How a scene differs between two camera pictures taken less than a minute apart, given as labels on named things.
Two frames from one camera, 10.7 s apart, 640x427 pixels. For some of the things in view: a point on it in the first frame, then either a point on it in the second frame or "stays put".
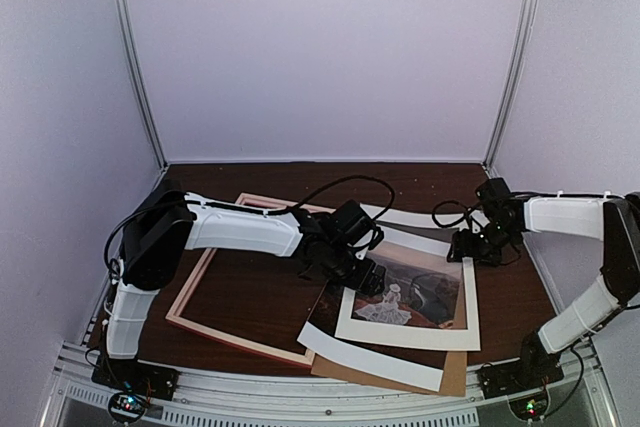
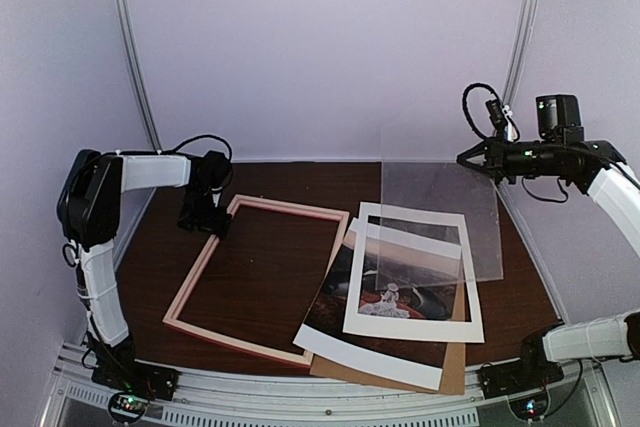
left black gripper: (360, 282) -> (219, 225)
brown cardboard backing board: (453, 381) stays put
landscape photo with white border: (424, 285) stays put
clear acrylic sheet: (429, 293) -> (438, 219)
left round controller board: (127, 407) stays put
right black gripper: (462, 247) -> (496, 159)
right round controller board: (531, 407) stays put
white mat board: (440, 338) -> (404, 326)
